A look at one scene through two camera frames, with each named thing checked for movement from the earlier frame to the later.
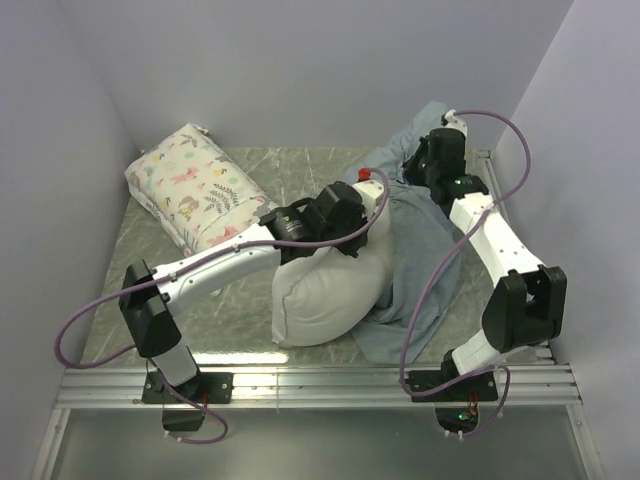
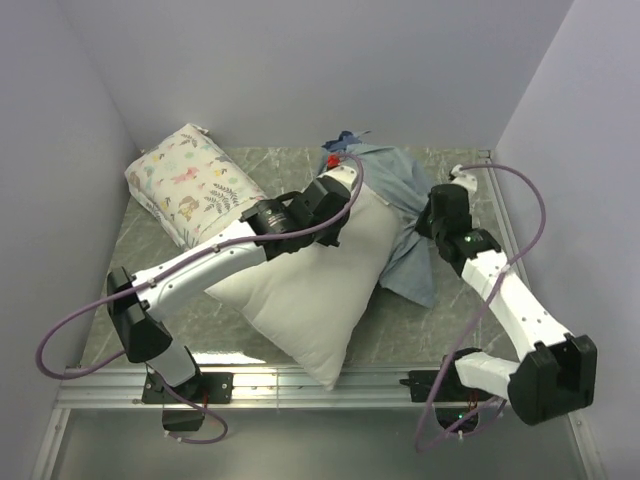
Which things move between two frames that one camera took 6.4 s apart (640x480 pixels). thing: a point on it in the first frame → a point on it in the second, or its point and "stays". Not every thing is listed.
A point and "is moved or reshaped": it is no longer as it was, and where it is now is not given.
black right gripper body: (421, 170) → (428, 225)
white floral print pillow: (193, 193) stays
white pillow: (327, 296) is moved or reshaped
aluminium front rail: (98, 387) stays
